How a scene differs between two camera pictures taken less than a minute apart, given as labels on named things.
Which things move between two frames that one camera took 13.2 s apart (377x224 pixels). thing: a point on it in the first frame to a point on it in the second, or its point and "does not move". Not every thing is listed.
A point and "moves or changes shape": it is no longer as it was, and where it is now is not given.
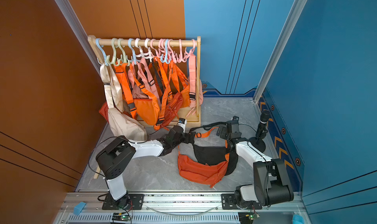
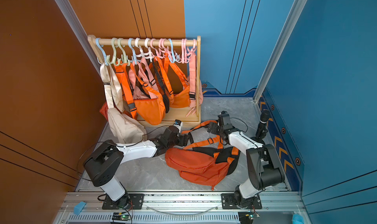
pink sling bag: (145, 77) does not move
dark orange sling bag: (175, 103) to (196, 161)
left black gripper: (187, 139) does not move
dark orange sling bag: (204, 173) moves or changes shape
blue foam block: (77, 209) does not move
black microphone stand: (258, 142) does not move
